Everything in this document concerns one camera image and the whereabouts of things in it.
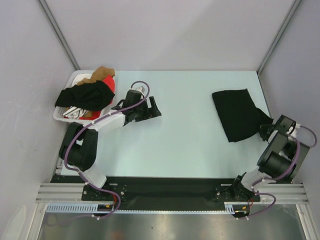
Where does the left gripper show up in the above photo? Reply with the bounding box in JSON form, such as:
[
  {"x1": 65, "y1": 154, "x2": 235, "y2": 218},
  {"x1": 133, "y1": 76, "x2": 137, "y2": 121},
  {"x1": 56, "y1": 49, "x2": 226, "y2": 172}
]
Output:
[{"x1": 133, "y1": 96, "x2": 161, "y2": 123}]

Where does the black tank top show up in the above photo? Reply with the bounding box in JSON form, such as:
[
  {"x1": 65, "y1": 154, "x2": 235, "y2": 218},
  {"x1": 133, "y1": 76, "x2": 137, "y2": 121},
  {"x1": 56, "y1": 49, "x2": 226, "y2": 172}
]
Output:
[{"x1": 212, "y1": 89, "x2": 273, "y2": 143}]

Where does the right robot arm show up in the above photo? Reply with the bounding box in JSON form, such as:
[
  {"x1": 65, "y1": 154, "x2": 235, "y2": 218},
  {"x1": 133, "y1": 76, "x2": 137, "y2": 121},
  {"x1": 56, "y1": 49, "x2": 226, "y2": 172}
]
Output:
[{"x1": 229, "y1": 114, "x2": 313, "y2": 202}]

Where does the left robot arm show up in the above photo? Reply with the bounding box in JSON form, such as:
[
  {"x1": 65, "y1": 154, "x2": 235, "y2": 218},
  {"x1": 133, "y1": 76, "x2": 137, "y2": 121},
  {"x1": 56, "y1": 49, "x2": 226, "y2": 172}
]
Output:
[{"x1": 58, "y1": 86, "x2": 162, "y2": 200}]

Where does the red garment in basket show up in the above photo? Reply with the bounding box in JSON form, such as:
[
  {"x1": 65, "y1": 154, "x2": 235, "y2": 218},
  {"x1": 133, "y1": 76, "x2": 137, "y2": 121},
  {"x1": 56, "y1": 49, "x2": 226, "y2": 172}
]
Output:
[{"x1": 86, "y1": 75, "x2": 116, "y2": 120}]

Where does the brown garment in basket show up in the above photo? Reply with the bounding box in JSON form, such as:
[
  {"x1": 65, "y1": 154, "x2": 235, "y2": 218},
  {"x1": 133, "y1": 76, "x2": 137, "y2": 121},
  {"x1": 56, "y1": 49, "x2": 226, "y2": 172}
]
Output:
[{"x1": 76, "y1": 66, "x2": 115, "y2": 86}]

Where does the striped black white garment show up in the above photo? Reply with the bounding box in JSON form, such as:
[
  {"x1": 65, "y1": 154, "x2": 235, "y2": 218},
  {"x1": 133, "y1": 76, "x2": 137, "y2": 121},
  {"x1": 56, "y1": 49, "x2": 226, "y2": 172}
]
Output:
[{"x1": 62, "y1": 106, "x2": 89, "y2": 119}]

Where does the white garment in basket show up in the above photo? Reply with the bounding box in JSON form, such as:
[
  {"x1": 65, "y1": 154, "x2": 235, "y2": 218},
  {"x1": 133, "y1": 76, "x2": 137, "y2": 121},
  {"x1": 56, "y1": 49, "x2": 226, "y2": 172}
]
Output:
[{"x1": 71, "y1": 73, "x2": 92, "y2": 87}]

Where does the white laundry basket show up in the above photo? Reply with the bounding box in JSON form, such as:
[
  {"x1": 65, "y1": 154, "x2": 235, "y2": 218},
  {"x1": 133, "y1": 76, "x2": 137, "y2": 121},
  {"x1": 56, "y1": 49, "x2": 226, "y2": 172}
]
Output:
[{"x1": 53, "y1": 70, "x2": 111, "y2": 125}]

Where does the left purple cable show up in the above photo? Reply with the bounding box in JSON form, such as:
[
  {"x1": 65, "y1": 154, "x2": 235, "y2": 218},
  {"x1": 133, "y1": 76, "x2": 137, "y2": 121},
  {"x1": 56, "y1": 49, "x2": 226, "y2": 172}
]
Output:
[{"x1": 63, "y1": 80, "x2": 151, "y2": 222}]

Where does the aluminium extrusion rail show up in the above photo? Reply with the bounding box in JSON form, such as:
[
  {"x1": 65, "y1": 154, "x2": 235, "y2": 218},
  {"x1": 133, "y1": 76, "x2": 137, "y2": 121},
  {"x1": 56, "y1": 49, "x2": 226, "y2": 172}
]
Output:
[{"x1": 36, "y1": 183, "x2": 309, "y2": 205}]

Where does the slotted cable duct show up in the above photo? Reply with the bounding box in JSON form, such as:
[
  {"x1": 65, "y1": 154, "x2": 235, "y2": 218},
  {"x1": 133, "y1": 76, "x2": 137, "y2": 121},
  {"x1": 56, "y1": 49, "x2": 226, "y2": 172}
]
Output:
[{"x1": 46, "y1": 203, "x2": 250, "y2": 215}]

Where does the right aluminium frame post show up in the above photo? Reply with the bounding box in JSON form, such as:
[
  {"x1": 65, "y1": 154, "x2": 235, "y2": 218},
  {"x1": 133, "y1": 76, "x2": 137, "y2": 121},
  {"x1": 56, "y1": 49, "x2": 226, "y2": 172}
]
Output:
[{"x1": 256, "y1": 0, "x2": 304, "y2": 77}]

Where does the aluminium frame post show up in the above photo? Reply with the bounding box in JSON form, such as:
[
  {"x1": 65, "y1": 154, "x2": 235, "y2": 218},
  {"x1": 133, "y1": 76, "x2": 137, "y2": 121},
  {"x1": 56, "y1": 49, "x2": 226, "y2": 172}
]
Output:
[
  {"x1": 36, "y1": 0, "x2": 81, "y2": 71},
  {"x1": 256, "y1": 0, "x2": 304, "y2": 77}
]

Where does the left aluminium frame post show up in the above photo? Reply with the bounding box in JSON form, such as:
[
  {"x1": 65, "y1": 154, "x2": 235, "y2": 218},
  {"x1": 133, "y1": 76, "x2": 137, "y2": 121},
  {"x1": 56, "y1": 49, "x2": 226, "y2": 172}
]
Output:
[{"x1": 36, "y1": 0, "x2": 81, "y2": 71}]

